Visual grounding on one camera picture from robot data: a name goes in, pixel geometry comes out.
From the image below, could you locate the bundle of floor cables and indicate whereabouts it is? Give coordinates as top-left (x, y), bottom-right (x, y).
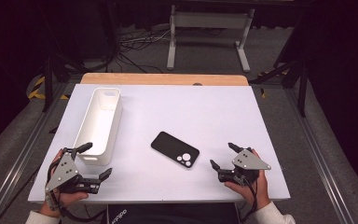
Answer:
top-left (114, 27), bottom-right (172, 75)

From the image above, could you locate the aluminium floor rail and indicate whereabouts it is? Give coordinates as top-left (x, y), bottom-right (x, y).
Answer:
top-left (283, 88), bottom-right (356, 224)
top-left (0, 83), bottom-right (70, 224)

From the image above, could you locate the black metal stand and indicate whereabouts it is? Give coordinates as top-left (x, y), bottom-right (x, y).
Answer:
top-left (248, 54), bottom-right (310, 119)

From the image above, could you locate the white metal stand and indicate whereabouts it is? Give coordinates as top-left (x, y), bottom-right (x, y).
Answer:
top-left (166, 4), bottom-right (256, 74)

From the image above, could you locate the hand-held gripper cable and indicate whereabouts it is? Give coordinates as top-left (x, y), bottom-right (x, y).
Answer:
top-left (45, 161), bottom-right (107, 224)
top-left (238, 176), bottom-right (259, 224)

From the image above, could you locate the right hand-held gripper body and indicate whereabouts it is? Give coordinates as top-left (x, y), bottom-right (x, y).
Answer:
top-left (217, 147), bottom-right (272, 188)

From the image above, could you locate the black phone case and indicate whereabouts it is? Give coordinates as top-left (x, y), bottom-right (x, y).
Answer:
top-left (150, 131), bottom-right (200, 169)

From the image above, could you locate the yellow black floor tape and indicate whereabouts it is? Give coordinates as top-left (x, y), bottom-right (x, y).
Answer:
top-left (27, 76), bottom-right (70, 102)

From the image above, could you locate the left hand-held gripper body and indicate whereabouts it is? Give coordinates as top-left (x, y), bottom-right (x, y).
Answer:
top-left (44, 147), bottom-right (103, 195)

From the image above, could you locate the wooden table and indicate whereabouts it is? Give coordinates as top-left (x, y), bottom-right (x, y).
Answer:
top-left (79, 72), bottom-right (250, 87)

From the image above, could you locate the person's right hand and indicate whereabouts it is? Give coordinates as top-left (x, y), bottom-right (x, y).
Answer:
top-left (224, 148), bottom-right (272, 212)

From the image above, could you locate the black tripod stand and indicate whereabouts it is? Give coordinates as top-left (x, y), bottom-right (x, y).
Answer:
top-left (41, 50), bottom-right (87, 114)

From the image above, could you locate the white plastic storage bin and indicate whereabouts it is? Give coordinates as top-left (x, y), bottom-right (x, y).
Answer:
top-left (73, 87), bottom-right (124, 166)

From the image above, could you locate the person's left hand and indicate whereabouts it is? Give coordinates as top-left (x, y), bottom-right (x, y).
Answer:
top-left (38, 148), bottom-right (90, 218)

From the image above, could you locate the person's black clothing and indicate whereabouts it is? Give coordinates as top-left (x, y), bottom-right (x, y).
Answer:
top-left (106, 203), bottom-right (241, 224)

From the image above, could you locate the right hand-held gripper cable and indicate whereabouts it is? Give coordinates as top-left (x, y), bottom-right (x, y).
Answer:
top-left (238, 176), bottom-right (259, 224)

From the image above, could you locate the left hand-held gripper cable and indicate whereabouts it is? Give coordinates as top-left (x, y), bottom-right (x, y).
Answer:
top-left (45, 161), bottom-right (107, 224)

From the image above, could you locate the white board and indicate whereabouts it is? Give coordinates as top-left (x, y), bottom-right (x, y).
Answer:
top-left (27, 83), bottom-right (291, 203)

